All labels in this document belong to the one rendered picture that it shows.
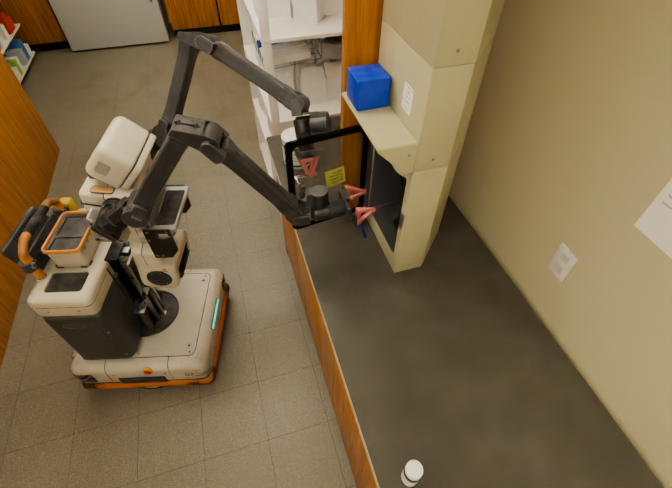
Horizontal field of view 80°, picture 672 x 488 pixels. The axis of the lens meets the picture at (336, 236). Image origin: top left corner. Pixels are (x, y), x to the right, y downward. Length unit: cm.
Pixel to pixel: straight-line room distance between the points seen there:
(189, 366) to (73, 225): 83
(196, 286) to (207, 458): 86
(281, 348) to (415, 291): 114
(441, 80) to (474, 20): 14
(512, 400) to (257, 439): 131
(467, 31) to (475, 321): 89
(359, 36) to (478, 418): 116
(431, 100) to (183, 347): 167
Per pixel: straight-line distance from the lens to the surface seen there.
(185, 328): 224
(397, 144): 109
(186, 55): 162
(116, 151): 147
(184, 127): 115
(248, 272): 272
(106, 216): 146
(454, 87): 107
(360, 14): 130
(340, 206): 133
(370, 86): 119
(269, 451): 221
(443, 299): 147
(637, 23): 119
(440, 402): 130
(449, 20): 98
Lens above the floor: 212
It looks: 48 degrees down
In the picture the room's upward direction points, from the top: 1 degrees clockwise
